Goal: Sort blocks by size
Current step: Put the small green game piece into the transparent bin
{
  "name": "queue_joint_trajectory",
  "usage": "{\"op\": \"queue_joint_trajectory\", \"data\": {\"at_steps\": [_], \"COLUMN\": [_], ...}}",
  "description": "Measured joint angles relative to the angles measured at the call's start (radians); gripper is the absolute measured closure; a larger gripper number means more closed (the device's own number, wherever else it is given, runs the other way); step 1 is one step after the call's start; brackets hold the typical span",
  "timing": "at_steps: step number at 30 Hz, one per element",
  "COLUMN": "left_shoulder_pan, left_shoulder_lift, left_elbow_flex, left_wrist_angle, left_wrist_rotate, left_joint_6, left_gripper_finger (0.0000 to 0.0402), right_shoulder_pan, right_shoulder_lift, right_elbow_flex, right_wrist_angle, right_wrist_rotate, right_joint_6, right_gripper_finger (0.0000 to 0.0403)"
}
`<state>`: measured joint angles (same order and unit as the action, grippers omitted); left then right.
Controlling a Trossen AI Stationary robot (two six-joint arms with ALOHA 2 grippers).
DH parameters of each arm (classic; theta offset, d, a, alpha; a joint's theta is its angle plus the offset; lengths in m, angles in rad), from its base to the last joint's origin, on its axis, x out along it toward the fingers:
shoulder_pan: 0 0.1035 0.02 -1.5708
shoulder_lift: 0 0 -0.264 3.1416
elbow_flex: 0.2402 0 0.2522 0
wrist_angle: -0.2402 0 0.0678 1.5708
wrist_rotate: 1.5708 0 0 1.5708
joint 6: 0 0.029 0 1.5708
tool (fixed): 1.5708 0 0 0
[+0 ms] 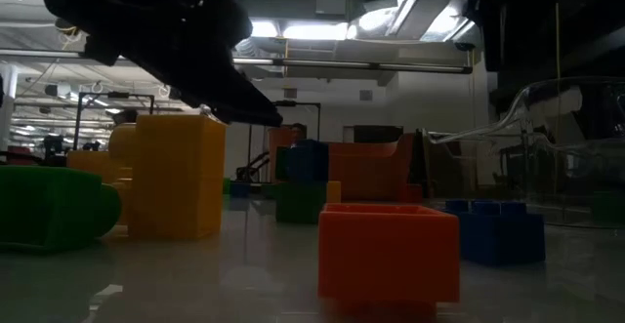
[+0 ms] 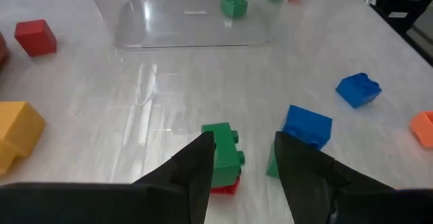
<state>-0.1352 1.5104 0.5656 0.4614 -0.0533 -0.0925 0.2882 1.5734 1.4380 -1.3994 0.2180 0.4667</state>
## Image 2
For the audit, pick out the clear plastic bin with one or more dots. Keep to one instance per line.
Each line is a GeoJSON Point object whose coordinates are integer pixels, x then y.
{"type": "Point", "coordinates": [152, 24]}

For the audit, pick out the dark green block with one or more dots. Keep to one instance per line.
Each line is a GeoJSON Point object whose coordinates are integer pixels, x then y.
{"type": "Point", "coordinates": [225, 156]}

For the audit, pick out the large yellow block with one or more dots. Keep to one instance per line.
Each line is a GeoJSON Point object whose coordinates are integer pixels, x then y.
{"type": "Point", "coordinates": [18, 129]}

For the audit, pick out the coral orange block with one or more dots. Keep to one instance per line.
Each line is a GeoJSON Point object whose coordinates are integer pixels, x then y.
{"type": "Point", "coordinates": [423, 129]}

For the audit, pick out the blue studded block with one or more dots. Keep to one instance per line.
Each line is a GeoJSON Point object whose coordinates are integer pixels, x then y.
{"type": "Point", "coordinates": [306, 126]}
{"type": "Point", "coordinates": [358, 90]}

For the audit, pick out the red cube block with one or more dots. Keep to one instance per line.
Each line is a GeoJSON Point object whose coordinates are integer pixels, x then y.
{"type": "Point", "coordinates": [35, 38]}

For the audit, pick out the small red block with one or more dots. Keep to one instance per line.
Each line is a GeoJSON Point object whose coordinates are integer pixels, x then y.
{"type": "Point", "coordinates": [226, 189]}

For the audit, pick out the black drawer cabinet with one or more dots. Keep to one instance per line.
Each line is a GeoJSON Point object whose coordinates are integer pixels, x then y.
{"type": "Point", "coordinates": [399, 4]}

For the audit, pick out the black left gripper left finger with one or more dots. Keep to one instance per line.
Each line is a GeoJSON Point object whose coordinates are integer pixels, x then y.
{"type": "Point", "coordinates": [182, 190]}

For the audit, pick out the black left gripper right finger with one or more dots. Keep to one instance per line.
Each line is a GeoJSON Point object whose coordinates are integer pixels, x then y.
{"type": "Point", "coordinates": [311, 190]}

